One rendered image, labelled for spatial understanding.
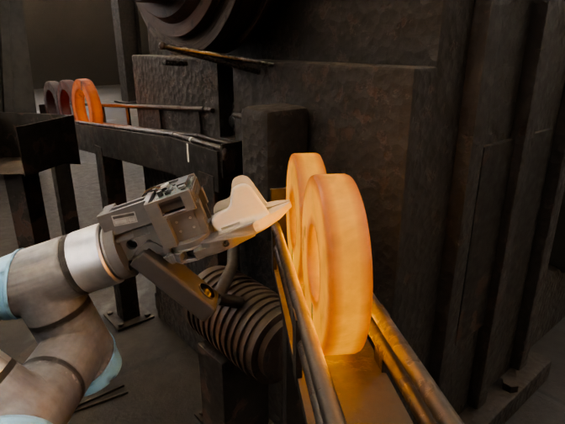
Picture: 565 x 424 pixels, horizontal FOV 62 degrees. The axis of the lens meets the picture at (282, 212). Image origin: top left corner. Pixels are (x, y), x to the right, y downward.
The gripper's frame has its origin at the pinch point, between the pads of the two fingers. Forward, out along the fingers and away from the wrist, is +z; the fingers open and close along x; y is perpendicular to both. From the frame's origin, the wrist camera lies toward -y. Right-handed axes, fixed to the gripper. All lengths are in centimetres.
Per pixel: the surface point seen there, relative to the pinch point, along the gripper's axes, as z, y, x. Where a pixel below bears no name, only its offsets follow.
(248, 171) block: -4.1, -1.7, 30.1
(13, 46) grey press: -144, 64, 305
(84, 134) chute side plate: -54, 9, 102
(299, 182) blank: 2.9, 4.3, -4.7
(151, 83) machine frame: -24, 17, 84
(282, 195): 0.5, -0.8, 8.1
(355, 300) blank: 3.4, 0.3, -23.1
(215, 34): -1.7, 22.0, 38.7
